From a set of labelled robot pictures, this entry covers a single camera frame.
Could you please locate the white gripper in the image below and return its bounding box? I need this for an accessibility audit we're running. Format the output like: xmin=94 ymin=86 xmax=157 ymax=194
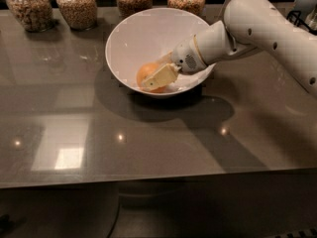
xmin=142 ymin=21 xmax=236 ymax=91

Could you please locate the orange fruit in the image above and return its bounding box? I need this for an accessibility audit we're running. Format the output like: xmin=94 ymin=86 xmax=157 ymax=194
xmin=136 ymin=62 xmax=159 ymax=90

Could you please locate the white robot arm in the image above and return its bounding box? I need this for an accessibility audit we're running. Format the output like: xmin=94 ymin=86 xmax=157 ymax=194
xmin=141 ymin=0 xmax=317 ymax=97

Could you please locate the white bowl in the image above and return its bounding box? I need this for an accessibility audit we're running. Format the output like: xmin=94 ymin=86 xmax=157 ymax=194
xmin=105 ymin=8 xmax=214 ymax=99

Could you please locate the glass jar of beans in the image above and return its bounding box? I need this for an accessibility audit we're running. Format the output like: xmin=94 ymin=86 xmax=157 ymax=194
xmin=56 ymin=0 xmax=97 ymax=31

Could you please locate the glass jar of cereal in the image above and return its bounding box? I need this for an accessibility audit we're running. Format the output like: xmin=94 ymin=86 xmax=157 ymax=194
xmin=6 ymin=0 xmax=53 ymax=33

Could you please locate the black cable under table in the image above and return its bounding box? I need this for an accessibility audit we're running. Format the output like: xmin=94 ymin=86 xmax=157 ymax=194
xmin=107 ymin=190 xmax=122 ymax=238

